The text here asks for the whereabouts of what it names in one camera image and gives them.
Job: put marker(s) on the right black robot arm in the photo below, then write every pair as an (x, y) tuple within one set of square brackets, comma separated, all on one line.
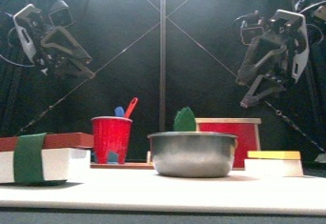
[(315, 24)]

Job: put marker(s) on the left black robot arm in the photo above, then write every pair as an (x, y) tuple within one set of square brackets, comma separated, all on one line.
[(8, 27)]

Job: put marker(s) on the metal bowl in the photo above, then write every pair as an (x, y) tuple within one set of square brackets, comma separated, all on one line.
[(193, 154)]

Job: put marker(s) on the red box with wooden rim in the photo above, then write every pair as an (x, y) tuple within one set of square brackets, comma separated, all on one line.
[(246, 138)]

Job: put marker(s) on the blue plastic utensil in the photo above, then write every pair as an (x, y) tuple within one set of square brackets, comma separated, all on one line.
[(119, 111)]

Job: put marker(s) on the green leaf-shaped toy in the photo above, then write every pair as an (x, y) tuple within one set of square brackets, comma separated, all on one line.
[(185, 119)]

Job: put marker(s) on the red plastic cup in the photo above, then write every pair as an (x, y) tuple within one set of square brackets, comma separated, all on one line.
[(111, 138)]

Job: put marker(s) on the yellow and white block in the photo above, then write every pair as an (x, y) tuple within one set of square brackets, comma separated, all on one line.
[(274, 164)]

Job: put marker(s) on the white box with green band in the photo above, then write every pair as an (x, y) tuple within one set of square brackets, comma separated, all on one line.
[(59, 158)]

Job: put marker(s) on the green band around box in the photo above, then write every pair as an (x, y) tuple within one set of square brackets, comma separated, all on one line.
[(28, 159)]

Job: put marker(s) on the brown wooden tray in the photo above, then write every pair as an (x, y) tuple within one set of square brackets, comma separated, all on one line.
[(120, 166)]

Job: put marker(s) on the white board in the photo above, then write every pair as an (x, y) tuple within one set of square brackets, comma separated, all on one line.
[(170, 191)]

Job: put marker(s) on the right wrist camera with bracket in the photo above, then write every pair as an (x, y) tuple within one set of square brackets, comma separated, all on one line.
[(297, 43)]

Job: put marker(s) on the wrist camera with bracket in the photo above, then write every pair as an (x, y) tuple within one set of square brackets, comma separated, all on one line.
[(62, 15), (297, 43)]

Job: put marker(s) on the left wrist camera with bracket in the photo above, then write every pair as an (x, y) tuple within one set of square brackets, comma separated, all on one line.
[(62, 15)]

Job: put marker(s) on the vertical metal frame pole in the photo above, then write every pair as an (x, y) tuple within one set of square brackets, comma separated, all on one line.
[(162, 53)]

